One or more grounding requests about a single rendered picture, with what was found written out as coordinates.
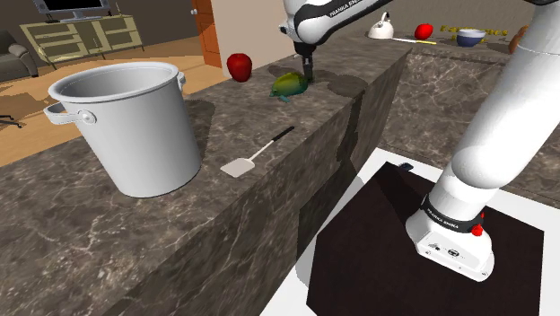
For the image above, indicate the red tomato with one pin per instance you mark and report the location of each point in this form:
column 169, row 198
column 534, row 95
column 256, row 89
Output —
column 423, row 31

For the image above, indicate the red apple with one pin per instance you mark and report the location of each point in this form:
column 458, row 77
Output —
column 239, row 66

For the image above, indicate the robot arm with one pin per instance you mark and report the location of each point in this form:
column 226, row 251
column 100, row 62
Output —
column 494, row 131

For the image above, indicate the blue and white bowl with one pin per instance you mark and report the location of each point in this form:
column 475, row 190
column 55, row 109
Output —
column 469, row 37

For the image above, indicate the large white metal pot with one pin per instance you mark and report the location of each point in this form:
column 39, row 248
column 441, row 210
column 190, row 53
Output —
column 140, row 131

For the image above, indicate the green yellow mango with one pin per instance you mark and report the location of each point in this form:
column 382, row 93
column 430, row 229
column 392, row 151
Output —
column 288, row 85

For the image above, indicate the grey armchair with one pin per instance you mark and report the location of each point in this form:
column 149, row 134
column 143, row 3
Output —
column 15, row 59

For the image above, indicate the flat screen television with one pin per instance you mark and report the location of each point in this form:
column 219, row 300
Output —
column 74, row 6

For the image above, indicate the white kettle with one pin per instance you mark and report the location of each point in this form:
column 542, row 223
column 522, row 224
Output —
column 380, row 29

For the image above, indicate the black office chair base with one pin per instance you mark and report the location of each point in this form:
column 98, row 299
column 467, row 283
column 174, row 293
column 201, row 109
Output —
column 9, row 120

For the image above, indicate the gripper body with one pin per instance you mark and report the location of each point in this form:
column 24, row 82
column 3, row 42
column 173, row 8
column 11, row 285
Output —
column 307, row 57

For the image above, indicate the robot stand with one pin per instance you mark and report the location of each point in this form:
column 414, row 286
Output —
column 385, row 262

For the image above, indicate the beige tv cabinet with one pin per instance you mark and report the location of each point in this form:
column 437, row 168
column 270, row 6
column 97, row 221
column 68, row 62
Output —
column 83, row 37

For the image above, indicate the orange wooden door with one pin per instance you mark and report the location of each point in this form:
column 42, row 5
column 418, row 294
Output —
column 205, row 30

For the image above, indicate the brown bread loaf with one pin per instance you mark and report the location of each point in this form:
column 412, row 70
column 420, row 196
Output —
column 517, row 38

